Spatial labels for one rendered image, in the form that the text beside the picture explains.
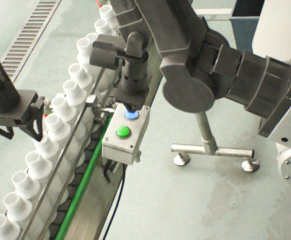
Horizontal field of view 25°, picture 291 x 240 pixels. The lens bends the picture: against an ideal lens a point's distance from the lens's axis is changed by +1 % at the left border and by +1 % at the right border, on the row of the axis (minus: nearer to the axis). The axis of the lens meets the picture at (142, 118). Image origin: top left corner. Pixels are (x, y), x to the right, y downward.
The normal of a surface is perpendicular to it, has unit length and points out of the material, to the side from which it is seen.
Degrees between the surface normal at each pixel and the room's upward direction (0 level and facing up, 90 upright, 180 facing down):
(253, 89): 63
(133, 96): 20
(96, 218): 90
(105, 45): 74
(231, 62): 30
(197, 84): 89
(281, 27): 0
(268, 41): 0
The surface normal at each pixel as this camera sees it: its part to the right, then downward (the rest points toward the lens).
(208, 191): -0.26, -0.66
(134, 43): -0.21, 0.53
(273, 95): -0.09, 0.23
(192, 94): -0.30, 0.74
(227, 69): 0.23, -0.55
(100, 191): 0.92, 0.06
